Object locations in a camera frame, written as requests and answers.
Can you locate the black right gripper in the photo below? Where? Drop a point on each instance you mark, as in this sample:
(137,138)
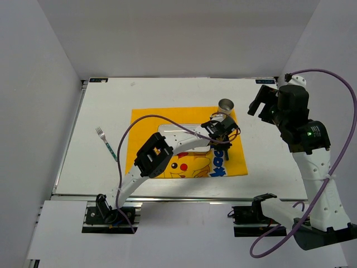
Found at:
(268,95)

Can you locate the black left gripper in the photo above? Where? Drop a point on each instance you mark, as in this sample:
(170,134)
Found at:
(227,146)

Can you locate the cream metal cup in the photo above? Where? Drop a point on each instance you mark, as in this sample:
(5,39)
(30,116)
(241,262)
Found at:
(225,106)

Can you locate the white rectangular plate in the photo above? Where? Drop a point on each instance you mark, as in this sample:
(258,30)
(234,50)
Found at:
(171,132)

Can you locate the yellow Pikachu placemat cloth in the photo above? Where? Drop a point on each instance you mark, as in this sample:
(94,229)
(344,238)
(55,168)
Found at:
(186,164)

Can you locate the green-handled fork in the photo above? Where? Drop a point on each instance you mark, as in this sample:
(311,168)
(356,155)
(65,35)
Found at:
(102,136)

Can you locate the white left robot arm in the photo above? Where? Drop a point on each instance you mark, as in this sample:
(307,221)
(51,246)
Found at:
(155,154)

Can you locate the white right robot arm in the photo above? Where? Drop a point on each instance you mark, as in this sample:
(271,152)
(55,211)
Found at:
(325,221)

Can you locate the blue table corner label right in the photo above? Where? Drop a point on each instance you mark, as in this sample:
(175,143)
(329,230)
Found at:
(265,81)

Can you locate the blue table corner label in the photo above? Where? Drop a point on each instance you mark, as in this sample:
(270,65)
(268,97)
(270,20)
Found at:
(98,80)
(265,81)

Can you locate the blue table corner label left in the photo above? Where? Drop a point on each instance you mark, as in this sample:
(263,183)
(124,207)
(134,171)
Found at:
(98,80)

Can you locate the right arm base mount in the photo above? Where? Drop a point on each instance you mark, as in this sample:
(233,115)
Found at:
(249,220)

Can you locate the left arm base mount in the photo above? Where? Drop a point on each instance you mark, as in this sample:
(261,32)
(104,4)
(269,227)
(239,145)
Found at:
(102,218)

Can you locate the aluminium table edge rail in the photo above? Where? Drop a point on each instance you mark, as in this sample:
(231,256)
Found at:
(92,198)

